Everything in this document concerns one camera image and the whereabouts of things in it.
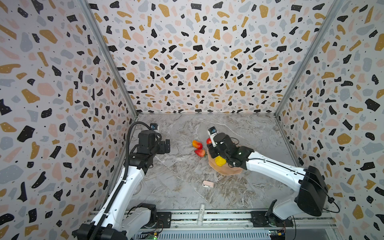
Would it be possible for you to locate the yellow fake lemon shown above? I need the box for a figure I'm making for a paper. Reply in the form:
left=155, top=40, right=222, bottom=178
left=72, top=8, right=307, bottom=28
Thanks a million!
left=215, top=156, right=227, bottom=167

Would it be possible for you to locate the red fake strawberry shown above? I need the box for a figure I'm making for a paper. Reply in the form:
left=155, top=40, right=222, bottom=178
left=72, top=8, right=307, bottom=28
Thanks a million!
left=195, top=149, right=206, bottom=158

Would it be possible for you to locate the red yellow fake mango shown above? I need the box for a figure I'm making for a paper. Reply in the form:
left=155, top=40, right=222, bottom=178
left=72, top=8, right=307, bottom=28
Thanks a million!
left=192, top=140, right=203, bottom=150

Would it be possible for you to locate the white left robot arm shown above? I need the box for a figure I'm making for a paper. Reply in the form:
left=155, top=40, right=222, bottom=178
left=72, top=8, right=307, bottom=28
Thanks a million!
left=73, top=130, right=171, bottom=240

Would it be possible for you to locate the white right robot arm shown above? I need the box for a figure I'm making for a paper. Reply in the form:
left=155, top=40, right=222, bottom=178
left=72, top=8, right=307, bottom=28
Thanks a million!
left=208, top=127, right=328, bottom=225

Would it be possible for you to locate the pink wavy fruit bowl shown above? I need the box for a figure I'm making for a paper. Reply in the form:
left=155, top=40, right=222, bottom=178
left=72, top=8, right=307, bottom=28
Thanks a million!
left=207, top=144, right=243, bottom=176

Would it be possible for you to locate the small pink case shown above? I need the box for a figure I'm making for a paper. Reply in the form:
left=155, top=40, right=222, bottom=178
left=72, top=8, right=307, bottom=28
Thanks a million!
left=202, top=181, right=215, bottom=188

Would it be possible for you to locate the white tube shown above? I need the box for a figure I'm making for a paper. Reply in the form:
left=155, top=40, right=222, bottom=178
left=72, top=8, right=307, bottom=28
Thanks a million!
left=197, top=203, right=206, bottom=226

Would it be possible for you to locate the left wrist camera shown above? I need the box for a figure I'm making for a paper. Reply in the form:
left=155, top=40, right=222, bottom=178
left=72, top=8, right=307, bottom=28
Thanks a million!
left=150, top=123, right=159, bottom=131

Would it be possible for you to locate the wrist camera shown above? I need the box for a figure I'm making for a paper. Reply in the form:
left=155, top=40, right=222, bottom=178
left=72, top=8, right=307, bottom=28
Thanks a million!
left=208, top=127, right=218, bottom=147
left=150, top=123, right=159, bottom=131

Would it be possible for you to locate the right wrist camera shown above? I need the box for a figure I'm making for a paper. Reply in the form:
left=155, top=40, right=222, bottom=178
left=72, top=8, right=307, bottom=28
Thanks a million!
left=208, top=127, right=218, bottom=147

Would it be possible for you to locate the black corrugated cable hose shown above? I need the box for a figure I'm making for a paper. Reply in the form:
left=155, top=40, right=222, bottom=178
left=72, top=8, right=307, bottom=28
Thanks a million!
left=89, top=121, right=161, bottom=238

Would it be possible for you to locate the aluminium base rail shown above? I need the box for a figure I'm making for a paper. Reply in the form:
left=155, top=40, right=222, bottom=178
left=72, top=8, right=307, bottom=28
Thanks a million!
left=131, top=209, right=342, bottom=240

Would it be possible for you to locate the aluminium corner post left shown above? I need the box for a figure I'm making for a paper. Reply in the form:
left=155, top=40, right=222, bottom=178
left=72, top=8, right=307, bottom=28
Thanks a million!
left=78, top=0, right=138, bottom=120

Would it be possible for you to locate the aluminium corner post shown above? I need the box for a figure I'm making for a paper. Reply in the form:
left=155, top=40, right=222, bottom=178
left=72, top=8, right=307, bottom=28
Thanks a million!
left=274, top=0, right=343, bottom=119
left=78, top=0, right=138, bottom=120

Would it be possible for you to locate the aluminium corner post right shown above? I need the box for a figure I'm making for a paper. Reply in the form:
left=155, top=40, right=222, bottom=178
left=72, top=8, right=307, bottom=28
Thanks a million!
left=274, top=0, right=343, bottom=119

